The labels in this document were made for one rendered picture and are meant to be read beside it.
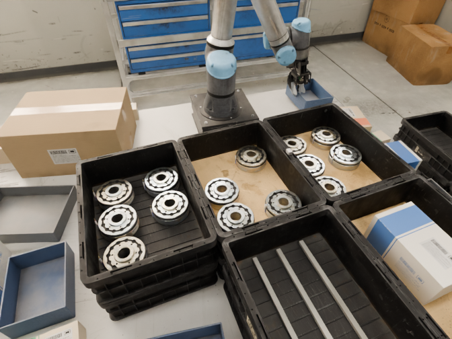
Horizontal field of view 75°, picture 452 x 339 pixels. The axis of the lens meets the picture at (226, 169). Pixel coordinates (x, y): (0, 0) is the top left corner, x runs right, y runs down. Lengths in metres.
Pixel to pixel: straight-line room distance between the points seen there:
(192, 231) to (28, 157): 0.70
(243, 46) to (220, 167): 2.03
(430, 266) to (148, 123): 1.18
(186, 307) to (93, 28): 3.12
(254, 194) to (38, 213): 0.74
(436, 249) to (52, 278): 1.00
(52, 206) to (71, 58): 2.69
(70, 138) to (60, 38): 2.57
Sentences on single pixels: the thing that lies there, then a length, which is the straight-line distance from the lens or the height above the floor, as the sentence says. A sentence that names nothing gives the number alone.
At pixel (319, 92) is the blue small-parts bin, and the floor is 0.74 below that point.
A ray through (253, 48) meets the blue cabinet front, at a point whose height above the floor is 0.42.
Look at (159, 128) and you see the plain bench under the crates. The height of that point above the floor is 0.70.
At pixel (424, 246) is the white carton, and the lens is 0.83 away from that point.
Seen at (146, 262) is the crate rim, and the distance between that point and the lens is 0.69.
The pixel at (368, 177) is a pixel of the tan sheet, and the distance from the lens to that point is 1.06.
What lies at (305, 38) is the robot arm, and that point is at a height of 1.06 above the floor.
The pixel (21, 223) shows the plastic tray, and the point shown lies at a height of 0.70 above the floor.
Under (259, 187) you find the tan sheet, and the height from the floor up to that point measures 0.83.
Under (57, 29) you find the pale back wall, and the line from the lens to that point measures 3.65.
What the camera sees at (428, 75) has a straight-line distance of 3.75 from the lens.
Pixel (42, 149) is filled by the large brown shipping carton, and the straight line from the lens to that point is 1.24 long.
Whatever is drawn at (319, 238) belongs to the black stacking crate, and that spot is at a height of 0.83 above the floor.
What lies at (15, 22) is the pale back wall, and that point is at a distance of 3.71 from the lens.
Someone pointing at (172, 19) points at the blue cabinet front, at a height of 0.72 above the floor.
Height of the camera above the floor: 1.52
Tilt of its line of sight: 44 degrees down
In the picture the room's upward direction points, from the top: straight up
